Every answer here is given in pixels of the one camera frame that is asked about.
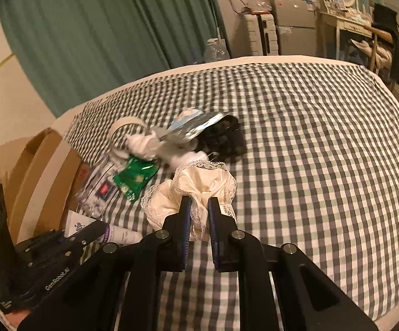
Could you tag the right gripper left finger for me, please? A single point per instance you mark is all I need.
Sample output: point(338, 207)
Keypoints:
point(167, 248)

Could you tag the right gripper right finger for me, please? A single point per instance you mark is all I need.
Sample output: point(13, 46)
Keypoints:
point(233, 249)

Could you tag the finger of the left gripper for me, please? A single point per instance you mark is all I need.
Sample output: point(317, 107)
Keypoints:
point(89, 233)

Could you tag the white blue cream tube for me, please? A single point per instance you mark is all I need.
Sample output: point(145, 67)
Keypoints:
point(114, 234)

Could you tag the cotton swab bag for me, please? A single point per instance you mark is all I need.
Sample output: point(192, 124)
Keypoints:
point(99, 187)

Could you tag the brown cardboard box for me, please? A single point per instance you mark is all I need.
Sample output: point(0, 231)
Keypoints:
point(42, 186)

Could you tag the green snack packet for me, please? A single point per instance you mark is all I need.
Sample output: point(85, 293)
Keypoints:
point(133, 179)

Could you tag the white lotion bottle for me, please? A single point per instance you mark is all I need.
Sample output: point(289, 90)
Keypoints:
point(176, 156)

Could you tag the white figurine toy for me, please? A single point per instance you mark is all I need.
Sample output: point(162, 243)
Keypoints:
point(141, 146)

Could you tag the black hair scrunchie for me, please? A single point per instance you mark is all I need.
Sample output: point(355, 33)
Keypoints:
point(222, 141)

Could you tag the white tape roll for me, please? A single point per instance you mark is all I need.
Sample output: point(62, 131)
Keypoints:
point(126, 124)

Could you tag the black white checkered bedsheet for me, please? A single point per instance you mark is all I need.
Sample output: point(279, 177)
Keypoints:
point(321, 168)

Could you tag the silver pill blister pack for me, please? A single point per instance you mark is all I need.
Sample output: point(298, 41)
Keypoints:
point(189, 124)

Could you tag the large water bottle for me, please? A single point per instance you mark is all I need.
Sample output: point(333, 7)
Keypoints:
point(215, 51)

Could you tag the green curtain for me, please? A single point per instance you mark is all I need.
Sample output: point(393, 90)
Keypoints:
point(75, 50)

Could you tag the white suitcase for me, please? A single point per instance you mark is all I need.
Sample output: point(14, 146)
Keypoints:
point(261, 29)

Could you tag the grey mini fridge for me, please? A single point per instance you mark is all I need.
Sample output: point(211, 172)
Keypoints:
point(296, 27)

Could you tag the chair with black clothes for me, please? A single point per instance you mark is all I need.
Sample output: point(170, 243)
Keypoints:
point(383, 47)

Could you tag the white dressing table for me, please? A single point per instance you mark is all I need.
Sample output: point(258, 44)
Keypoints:
point(339, 24)

